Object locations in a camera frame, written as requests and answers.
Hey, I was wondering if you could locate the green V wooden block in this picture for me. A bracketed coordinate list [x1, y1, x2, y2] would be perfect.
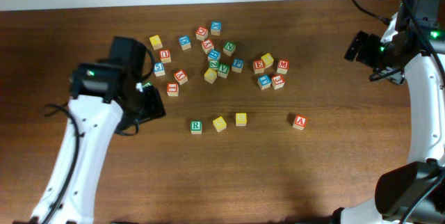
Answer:
[218, 64, 229, 78]

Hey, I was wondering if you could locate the red K wooden block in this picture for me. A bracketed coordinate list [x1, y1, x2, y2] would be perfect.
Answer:
[174, 70, 188, 85]

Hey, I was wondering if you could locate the red 3 wooden block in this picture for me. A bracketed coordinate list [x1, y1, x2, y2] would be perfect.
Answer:
[271, 75, 285, 89]

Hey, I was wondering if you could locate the yellow C wooden block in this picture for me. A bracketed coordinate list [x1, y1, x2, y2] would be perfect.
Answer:
[204, 68, 218, 83]

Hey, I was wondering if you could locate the green Z wooden block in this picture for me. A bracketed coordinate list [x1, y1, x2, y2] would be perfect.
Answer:
[209, 60, 220, 70]

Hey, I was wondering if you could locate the red E wooden block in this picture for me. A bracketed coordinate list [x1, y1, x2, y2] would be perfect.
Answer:
[253, 60, 265, 74]

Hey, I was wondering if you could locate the yellow S wooden block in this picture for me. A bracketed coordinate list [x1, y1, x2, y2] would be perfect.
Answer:
[213, 116, 227, 132]

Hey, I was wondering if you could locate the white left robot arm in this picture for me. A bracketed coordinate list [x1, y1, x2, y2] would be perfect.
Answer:
[30, 37, 165, 223]

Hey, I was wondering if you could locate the blue D wooden block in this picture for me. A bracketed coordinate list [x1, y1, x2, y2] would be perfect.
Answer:
[179, 35, 191, 50]

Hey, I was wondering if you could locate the red U wooden block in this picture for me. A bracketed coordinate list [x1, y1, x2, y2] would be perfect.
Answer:
[159, 49, 171, 63]

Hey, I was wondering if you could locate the green N wooden block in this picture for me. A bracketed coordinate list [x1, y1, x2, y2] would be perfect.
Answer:
[223, 41, 236, 56]

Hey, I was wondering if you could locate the green B wooden block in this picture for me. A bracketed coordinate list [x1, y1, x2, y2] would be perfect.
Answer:
[143, 81, 152, 88]

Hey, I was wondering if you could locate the red Q wooden block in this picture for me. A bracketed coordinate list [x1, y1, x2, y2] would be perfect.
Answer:
[195, 26, 209, 41]

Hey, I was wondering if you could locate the blue H wooden block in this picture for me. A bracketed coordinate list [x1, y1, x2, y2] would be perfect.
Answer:
[208, 49, 221, 61]

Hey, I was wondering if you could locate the green R wooden block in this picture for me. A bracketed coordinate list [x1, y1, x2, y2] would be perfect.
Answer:
[191, 120, 202, 134]

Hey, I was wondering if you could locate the blue 5 wooden block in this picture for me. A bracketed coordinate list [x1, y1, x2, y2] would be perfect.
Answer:
[154, 63, 165, 77]

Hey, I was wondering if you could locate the yellow top wooden block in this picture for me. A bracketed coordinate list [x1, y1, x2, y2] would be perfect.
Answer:
[149, 35, 163, 50]

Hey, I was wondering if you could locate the blue E wooden block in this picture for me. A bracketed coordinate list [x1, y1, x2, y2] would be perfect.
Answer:
[257, 75, 272, 90]

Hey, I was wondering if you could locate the red A wooden block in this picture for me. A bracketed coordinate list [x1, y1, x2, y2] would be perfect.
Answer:
[293, 115, 307, 130]

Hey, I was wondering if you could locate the red I wooden block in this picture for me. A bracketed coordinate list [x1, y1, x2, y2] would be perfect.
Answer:
[166, 83, 179, 97]

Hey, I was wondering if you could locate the blue X wooden block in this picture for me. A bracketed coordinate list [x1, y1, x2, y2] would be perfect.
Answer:
[211, 21, 222, 35]

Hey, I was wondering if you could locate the blue P wooden block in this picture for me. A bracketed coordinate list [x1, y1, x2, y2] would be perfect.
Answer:
[232, 58, 244, 73]

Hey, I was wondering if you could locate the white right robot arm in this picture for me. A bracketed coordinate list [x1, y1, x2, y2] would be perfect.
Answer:
[330, 0, 444, 223]

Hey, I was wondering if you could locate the red M wooden block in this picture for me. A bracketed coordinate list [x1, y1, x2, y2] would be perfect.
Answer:
[277, 60, 289, 74]

